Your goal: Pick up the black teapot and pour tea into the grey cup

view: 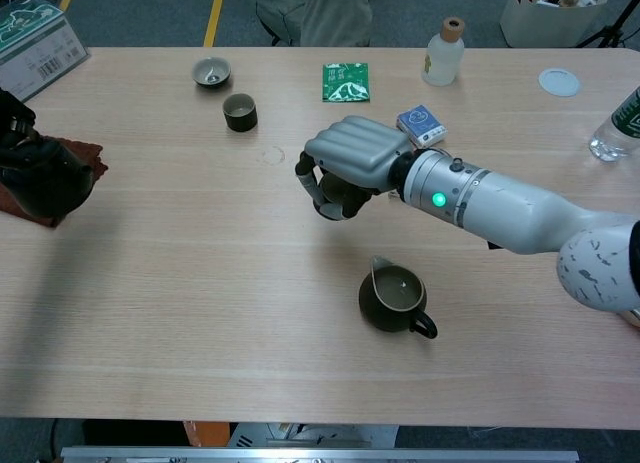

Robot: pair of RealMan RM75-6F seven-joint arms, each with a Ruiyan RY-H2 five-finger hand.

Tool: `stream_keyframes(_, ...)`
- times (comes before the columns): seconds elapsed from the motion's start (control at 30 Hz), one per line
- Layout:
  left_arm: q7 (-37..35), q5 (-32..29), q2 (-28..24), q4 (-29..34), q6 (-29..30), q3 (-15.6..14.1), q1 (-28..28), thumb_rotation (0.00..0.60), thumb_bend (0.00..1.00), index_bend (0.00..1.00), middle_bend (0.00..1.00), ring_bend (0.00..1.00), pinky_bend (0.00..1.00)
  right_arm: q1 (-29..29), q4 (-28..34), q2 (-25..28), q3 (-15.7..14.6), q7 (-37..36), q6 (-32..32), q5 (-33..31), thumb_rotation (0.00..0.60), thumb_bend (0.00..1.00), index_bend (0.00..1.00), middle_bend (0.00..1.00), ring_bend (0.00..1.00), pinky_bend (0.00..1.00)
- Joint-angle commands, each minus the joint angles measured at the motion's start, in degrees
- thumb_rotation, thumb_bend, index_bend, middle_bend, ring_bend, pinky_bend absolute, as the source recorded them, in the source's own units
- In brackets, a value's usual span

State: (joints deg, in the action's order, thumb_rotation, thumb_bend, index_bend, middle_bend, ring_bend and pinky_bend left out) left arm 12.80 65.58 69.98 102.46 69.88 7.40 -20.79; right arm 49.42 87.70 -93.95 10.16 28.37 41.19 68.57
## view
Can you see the grey shallow tea bowl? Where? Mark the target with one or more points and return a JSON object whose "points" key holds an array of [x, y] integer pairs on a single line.
{"points": [[200, 77]]}

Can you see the green tea packet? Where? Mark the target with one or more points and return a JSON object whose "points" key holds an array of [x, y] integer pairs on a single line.
{"points": [[345, 83]]}

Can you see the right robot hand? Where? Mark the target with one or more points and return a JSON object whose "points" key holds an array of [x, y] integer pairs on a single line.
{"points": [[360, 143]]}

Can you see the white round table grommet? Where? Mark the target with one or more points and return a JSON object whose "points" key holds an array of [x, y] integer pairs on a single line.
{"points": [[559, 82]]}

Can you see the green printed cardboard box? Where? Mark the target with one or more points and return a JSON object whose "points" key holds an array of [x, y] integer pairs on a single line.
{"points": [[30, 58]]}

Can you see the person in grey trousers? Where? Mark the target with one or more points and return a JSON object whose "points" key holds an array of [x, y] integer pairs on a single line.
{"points": [[330, 13]]}

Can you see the brown folded cloth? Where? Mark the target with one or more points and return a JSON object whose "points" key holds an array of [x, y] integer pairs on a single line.
{"points": [[96, 154]]}

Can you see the frosted bottle with wooden cap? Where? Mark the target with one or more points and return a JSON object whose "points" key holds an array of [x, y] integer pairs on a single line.
{"points": [[442, 58]]}

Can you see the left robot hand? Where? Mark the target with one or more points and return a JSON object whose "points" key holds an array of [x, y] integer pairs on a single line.
{"points": [[12, 118]]}

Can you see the aluminium rail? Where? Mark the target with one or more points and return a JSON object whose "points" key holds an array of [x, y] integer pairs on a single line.
{"points": [[320, 455]]}

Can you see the dark cylindrical teacup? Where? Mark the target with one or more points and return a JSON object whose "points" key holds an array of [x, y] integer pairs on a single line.
{"points": [[340, 188], [240, 122]]}

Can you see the blue tissue pack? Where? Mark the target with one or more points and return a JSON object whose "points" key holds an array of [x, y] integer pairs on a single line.
{"points": [[425, 123]]}

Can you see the silver foil snack bag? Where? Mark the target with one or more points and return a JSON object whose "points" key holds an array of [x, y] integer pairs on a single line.
{"points": [[634, 319]]}

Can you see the white storage bin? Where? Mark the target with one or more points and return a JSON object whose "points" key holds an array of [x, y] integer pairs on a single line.
{"points": [[550, 23]]}

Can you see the white robot base unit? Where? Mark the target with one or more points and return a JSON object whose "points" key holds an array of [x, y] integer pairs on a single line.
{"points": [[310, 435]]}

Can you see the clear bottle with green label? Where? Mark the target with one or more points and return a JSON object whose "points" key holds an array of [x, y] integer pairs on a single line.
{"points": [[620, 128]]}

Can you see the orange object under table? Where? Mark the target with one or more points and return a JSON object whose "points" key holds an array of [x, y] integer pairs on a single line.
{"points": [[210, 433]]}

